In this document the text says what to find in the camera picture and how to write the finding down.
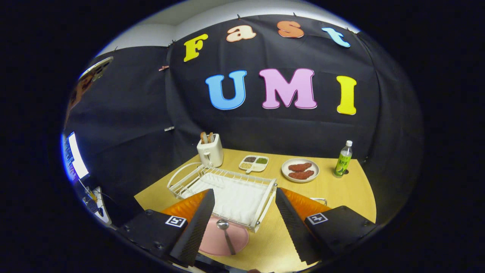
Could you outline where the computer monitor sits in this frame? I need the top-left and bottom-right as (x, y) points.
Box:
(62, 131), (91, 182)

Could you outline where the green label drink bottle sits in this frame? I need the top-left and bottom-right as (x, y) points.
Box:
(333, 140), (353, 178)

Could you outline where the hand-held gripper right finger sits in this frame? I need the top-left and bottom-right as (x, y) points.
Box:
(275, 187), (378, 266)

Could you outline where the metal spoon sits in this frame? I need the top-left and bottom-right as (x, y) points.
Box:
(216, 219), (236, 255)

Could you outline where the pink plate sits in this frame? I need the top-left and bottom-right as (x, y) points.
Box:
(198, 215), (250, 256)

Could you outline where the cream plate with meat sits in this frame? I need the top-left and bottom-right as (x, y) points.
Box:
(281, 158), (320, 183)

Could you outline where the black backdrop cloth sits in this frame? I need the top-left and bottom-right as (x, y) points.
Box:
(63, 14), (424, 228)

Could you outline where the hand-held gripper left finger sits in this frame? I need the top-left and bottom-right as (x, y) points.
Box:
(117, 188), (216, 267)

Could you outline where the white wire dish rack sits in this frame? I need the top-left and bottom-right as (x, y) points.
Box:
(167, 162), (278, 233)

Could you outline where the white toaster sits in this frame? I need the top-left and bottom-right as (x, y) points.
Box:
(197, 133), (224, 168)

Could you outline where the divided tray of beans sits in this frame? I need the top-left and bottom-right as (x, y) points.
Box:
(239, 155), (269, 174)

